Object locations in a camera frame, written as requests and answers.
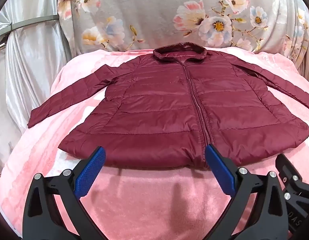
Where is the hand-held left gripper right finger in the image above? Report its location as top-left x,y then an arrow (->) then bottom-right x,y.
204,144 -> 288,240

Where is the maroon puffer jacket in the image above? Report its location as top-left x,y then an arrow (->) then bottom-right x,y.
27,41 -> 309,171

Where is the pink fleece blanket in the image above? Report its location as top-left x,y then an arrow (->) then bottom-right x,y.
0,46 -> 309,240

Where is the curved metal rail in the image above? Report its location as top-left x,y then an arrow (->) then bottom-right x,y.
0,15 -> 59,47

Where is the grey floral sheet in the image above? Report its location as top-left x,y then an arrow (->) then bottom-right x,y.
56,0 -> 309,72

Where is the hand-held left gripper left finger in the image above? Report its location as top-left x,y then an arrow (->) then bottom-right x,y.
23,146 -> 106,240

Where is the silver satin curtain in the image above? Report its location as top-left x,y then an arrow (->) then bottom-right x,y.
0,0 -> 75,137

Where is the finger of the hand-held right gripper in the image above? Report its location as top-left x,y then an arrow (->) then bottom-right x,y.
275,153 -> 309,233

